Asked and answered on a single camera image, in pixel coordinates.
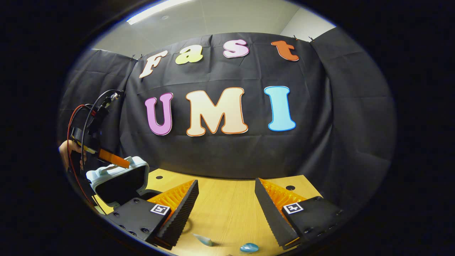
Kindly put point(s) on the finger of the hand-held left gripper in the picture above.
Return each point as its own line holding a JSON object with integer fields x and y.
{"x": 113, "y": 159}

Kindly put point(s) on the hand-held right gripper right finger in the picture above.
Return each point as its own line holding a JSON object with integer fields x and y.
{"x": 272, "y": 220}

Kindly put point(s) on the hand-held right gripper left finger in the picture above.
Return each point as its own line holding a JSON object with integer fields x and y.
{"x": 181, "y": 217}

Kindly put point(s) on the white and blue cream tube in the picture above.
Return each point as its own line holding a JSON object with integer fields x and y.
{"x": 203, "y": 240}

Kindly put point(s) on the clear bottle with blue cap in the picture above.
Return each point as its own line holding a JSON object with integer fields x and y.
{"x": 249, "y": 248}

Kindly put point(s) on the black backdrop cloth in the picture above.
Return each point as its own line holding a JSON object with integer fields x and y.
{"x": 320, "y": 124}

